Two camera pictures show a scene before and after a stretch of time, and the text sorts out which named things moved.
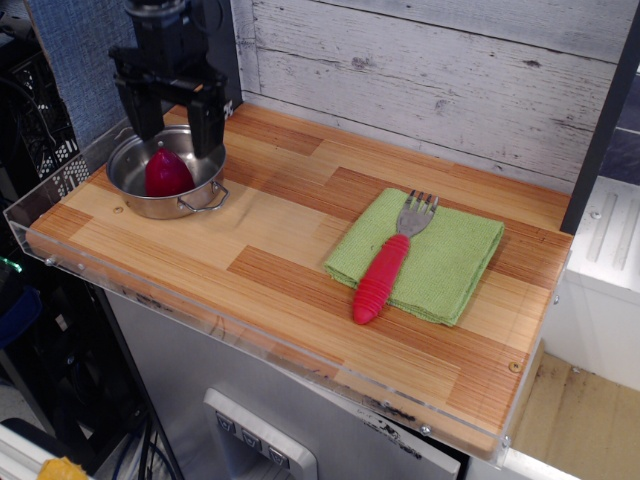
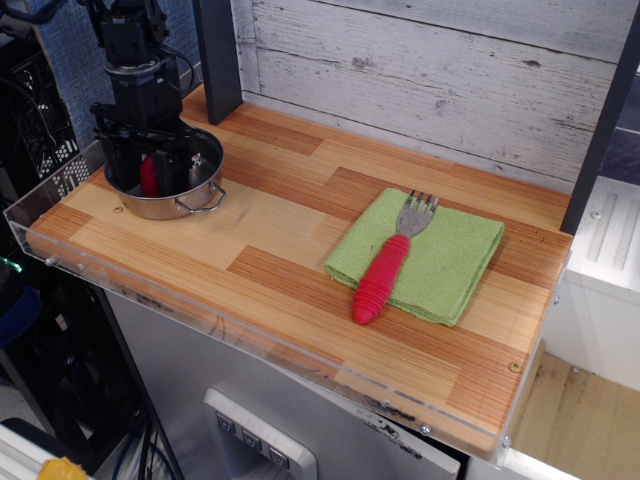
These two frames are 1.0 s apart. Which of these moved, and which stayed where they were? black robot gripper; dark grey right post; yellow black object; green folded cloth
Moved: black robot gripper
Stayed: green folded cloth; yellow black object; dark grey right post
